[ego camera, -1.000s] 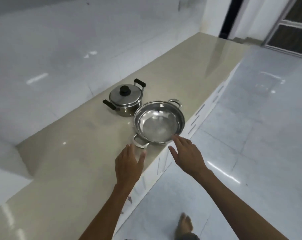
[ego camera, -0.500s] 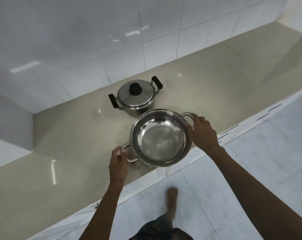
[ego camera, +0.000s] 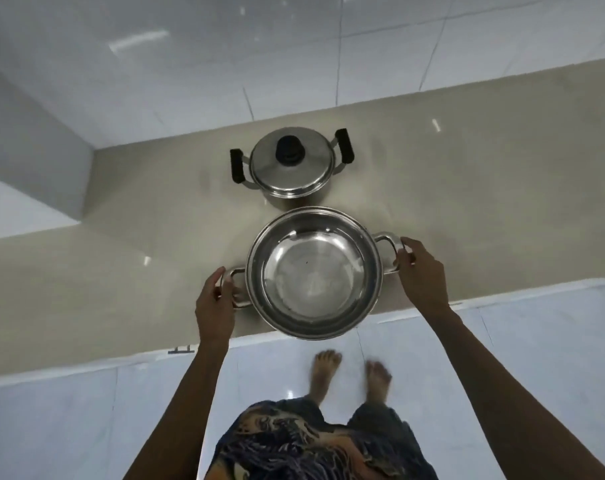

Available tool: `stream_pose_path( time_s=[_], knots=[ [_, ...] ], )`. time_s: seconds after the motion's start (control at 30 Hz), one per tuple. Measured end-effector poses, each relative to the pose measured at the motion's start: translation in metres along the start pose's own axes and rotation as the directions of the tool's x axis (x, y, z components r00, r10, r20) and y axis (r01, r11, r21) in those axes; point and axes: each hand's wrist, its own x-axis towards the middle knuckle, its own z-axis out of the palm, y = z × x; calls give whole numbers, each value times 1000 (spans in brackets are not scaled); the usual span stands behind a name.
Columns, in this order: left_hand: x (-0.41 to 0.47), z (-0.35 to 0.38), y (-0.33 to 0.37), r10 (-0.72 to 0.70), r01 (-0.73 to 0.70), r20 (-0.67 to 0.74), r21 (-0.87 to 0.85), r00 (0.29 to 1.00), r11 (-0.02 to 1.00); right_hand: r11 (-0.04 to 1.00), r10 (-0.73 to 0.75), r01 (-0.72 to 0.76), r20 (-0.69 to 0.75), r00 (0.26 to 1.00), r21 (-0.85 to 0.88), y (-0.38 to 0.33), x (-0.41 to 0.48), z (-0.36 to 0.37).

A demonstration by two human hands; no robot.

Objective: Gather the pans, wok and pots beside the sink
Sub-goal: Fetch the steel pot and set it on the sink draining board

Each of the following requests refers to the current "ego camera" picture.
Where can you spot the steel lid with black knob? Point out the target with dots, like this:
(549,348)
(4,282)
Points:
(302,174)

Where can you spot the person's right thumb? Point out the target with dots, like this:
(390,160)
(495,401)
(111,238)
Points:
(402,260)

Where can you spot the small metal bracket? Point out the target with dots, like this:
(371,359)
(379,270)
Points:
(180,350)

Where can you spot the person's right hand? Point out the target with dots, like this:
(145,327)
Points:
(425,279)

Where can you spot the person's left forearm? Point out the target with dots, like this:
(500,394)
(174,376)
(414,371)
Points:
(182,414)

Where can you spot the person's left hand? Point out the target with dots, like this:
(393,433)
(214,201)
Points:
(213,312)

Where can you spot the person's foot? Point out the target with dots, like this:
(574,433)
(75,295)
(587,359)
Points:
(325,374)
(379,382)

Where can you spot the person's right forearm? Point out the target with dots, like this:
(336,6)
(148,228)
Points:
(502,394)

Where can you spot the dark patterned garment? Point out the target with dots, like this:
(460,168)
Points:
(302,444)

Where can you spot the person's right foot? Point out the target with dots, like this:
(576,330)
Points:
(379,382)

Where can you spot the person's left foot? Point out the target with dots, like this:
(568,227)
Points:
(325,374)

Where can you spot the person's left thumb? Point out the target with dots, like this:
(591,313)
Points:
(229,296)

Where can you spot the stainless steel pot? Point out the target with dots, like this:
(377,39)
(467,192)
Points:
(312,274)

